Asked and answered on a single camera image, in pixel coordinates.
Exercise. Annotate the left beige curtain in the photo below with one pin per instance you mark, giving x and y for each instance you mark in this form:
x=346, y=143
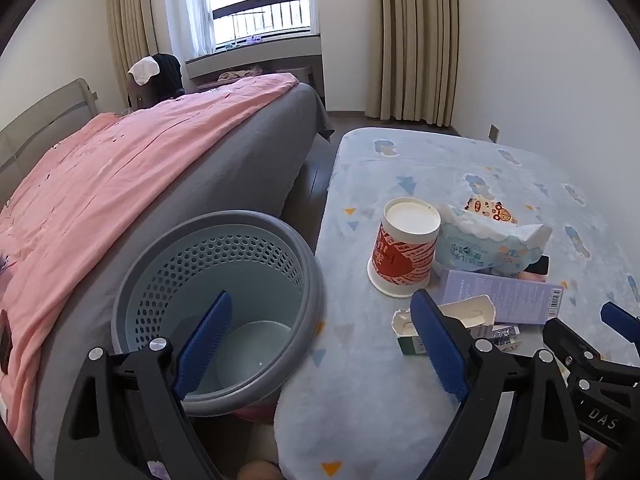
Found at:
x=132, y=35

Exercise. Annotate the grey window sill bench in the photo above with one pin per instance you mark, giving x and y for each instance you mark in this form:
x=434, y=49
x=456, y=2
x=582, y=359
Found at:
x=298, y=54

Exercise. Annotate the small blue patterned box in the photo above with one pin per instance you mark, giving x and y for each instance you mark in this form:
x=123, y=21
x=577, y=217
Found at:
x=504, y=335

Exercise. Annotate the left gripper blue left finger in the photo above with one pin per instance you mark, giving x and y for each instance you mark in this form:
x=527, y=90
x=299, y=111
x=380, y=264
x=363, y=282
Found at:
x=195, y=342

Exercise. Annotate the chair with clothes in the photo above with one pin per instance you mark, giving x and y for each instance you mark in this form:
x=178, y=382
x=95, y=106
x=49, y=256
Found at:
x=154, y=79

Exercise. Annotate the dark smartphone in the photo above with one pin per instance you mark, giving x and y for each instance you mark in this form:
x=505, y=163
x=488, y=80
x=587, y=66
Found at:
x=6, y=343

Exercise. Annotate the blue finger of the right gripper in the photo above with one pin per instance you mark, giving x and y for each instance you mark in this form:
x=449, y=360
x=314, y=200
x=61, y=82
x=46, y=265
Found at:
x=624, y=323

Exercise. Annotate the purple toothpaste box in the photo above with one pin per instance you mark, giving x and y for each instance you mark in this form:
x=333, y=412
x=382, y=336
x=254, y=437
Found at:
x=516, y=301

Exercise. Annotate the torn white carton box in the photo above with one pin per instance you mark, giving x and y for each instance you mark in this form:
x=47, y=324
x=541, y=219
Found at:
x=476, y=314

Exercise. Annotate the blue white wipes packet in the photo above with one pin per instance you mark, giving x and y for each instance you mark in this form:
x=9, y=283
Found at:
x=470, y=242

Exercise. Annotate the grey perforated trash basket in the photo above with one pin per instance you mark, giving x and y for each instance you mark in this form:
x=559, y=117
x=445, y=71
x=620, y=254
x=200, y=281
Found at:
x=238, y=296

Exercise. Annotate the wall outlet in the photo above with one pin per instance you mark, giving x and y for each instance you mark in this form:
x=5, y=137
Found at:
x=493, y=134

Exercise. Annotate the white sheer curtain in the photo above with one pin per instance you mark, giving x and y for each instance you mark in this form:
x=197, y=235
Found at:
x=200, y=18

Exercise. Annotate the red white paper cup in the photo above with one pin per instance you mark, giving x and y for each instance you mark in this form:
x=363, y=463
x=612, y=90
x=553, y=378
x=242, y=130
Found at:
x=404, y=249

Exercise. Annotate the grey headboard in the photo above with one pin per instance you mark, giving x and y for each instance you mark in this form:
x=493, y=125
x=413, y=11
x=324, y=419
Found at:
x=52, y=119

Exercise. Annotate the beige curtain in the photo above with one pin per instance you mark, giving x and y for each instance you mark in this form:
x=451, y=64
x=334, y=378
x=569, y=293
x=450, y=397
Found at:
x=414, y=60
x=132, y=35

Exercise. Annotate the small black block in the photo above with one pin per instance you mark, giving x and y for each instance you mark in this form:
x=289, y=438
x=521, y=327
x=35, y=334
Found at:
x=540, y=267

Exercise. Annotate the grey bed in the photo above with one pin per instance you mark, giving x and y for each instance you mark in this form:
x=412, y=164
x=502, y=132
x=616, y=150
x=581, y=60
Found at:
x=253, y=167

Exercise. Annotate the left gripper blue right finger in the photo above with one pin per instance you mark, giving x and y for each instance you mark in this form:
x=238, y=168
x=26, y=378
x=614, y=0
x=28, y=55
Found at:
x=446, y=343

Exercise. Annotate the right beige curtain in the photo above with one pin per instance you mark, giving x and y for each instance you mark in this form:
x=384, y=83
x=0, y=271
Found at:
x=414, y=60

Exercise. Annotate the light blue patterned tablecloth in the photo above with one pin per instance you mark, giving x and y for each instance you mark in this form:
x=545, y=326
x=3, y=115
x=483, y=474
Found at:
x=359, y=407

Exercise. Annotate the red cartoon snack wrapper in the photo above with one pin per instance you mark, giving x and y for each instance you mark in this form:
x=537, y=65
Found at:
x=493, y=209

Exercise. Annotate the pink bed blanket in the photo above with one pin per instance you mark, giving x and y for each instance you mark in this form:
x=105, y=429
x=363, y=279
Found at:
x=79, y=199

